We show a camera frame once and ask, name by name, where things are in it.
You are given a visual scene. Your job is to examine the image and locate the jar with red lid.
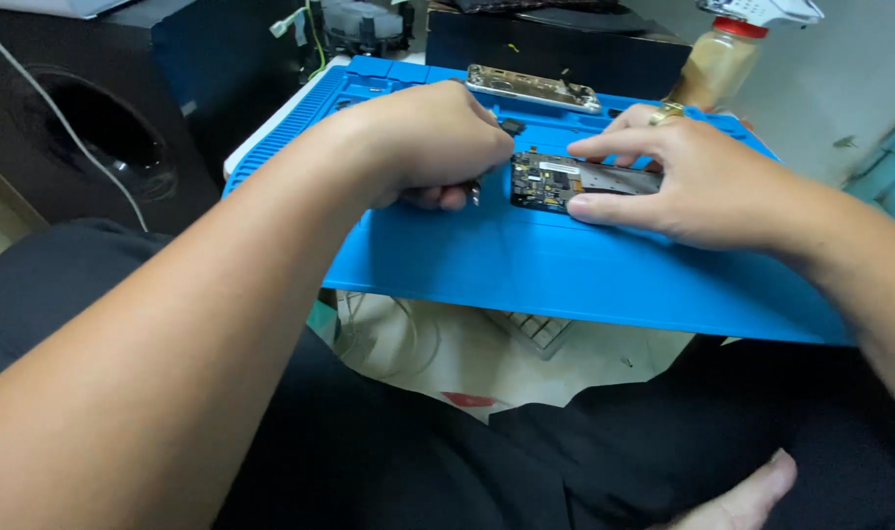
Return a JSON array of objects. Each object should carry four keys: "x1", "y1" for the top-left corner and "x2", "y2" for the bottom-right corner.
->
[{"x1": 668, "y1": 16, "x2": 771, "y2": 113}]

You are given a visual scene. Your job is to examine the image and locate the phone with circuit board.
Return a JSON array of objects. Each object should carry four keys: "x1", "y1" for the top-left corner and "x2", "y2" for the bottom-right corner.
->
[{"x1": 510, "y1": 149, "x2": 664, "y2": 214}]

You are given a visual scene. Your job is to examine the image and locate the person's right hand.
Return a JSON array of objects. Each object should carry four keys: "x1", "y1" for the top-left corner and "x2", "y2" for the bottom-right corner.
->
[{"x1": 567, "y1": 103, "x2": 813, "y2": 255}]

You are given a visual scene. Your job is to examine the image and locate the person's black trousers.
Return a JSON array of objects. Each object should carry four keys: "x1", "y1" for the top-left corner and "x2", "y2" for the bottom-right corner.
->
[{"x1": 0, "y1": 219, "x2": 895, "y2": 530}]

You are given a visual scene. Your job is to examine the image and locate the black speaker box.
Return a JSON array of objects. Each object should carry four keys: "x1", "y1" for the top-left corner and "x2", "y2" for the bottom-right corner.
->
[{"x1": 0, "y1": 6, "x2": 223, "y2": 235}]

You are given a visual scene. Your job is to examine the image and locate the grey device with wires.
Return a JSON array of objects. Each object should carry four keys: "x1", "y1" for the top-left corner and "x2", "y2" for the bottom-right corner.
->
[{"x1": 271, "y1": 0, "x2": 416, "y2": 75}]

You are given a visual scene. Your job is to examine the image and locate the person's left hand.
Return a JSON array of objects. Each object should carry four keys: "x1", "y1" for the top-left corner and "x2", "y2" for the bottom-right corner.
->
[{"x1": 328, "y1": 79, "x2": 516, "y2": 212}]

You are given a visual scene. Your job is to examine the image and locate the gold ring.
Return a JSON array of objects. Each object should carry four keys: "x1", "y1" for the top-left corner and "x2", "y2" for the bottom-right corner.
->
[{"x1": 648, "y1": 102, "x2": 686, "y2": 127}]

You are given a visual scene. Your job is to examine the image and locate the person's foot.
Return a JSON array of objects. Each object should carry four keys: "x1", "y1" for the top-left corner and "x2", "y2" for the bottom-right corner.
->
[{"x1": 657, "y1": 449, "x2": 799, "y2": 530}]

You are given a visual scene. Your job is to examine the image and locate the white cable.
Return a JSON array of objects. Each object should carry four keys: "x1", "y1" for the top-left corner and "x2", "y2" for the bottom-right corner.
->
[{"x1": 0, "y1": 16, "x2": 150, "y2": 234}]

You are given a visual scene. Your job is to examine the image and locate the blue silicone repair mat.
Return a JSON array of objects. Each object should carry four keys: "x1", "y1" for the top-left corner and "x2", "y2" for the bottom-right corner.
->
[{"x1": 222, "y1": 55, "x2": 857, "y2": 347}]

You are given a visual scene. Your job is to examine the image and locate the white spray head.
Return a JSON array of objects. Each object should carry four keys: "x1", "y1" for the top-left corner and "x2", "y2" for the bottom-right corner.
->
[{"x1": 696, "y1": 0, "x2": 825, "y2": 29}]

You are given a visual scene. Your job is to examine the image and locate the teal container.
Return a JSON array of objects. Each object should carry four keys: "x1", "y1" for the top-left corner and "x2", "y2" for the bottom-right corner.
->
[{"x1": 843, "y1": 119, "x2": 895, "y2": 231}]

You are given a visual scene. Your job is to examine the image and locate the silver phone frame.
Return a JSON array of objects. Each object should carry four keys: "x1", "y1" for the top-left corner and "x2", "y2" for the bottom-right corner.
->
[{"x1": 465, "y1": 64, "x2": 603, "y2": 115}]

